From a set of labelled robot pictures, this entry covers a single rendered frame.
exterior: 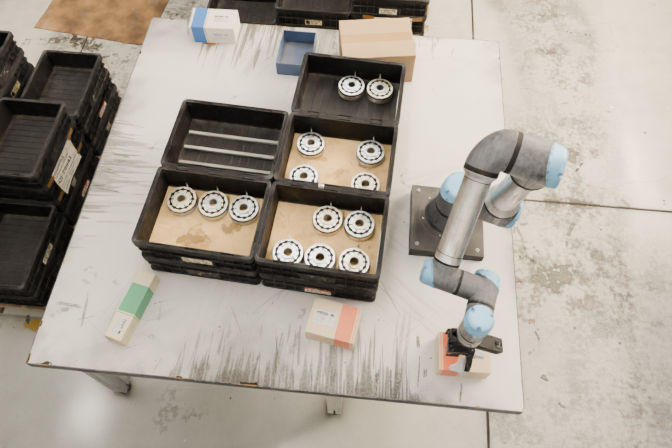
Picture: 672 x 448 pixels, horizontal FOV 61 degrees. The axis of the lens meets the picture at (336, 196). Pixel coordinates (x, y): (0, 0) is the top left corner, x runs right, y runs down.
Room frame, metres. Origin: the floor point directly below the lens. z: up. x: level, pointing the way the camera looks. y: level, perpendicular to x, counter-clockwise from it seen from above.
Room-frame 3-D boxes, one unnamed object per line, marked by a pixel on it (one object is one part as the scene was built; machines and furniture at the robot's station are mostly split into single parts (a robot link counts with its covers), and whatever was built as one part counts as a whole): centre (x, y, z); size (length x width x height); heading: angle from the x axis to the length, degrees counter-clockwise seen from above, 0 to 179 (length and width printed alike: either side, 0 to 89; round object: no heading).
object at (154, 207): (0.90, 0.43, 0.87); 0.40 x 0.30 x 0.11; 81
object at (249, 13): (2.52, 0.52, 0.26); 0.40 x 0.30 x 0.23; 85
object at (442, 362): (0.48, -0.41, 0.74); 0.16 x 0.12 x 0.07; 86
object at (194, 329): (1.18, 0.13, 0.35); 1.60 x 1.60 x 0.70; 85
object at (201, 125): (1.19, 0.39, 0.87); 0.40 x 0.30 x 0.11; 81
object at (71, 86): (1.84, 1.33, 0.31); 0.40 x 0.30 x 0.34; 175
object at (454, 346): (0.48, -0.38, 0.89); 0.09 x 0.08 x 0.12; 86
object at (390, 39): (1.76, -0.17, 0.78); 0.30 x 0.22 x 0.16; 94
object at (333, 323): (0.58, 0.01, 0.74); 0.16 x 0.12 x 0.07; 75
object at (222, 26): (1.94, 0.55, 0.75); 0.20 x 0.12 x 0.09; 86
